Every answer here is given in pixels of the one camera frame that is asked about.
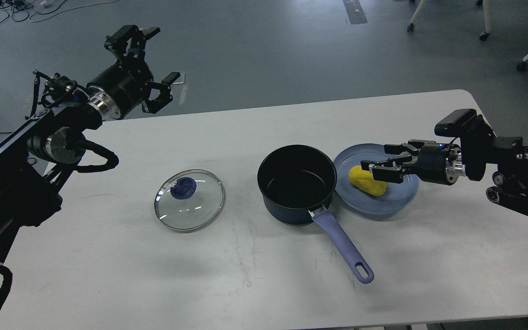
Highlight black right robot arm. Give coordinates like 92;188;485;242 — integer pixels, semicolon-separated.
360;109;528;216

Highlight dark blue saucepan purple handle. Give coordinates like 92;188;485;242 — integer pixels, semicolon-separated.
256;144;374;284

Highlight blue round plate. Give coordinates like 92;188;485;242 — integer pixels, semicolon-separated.
334;143;419;216

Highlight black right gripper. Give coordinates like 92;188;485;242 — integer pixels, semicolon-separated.
361;141;462;186

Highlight yellow potato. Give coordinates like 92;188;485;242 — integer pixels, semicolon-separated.
348;165;389;197

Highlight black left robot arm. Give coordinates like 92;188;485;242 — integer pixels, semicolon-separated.
0;25;180;310

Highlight black cables on floor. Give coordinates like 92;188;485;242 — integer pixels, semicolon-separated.
0;0;120;29

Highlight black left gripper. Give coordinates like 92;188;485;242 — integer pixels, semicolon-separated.
87;25;182;120

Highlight white chair legs with casters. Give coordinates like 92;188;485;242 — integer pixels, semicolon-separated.
407;0;494;42

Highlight glass lid with blue knob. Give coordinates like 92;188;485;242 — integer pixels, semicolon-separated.
153;169;226;233

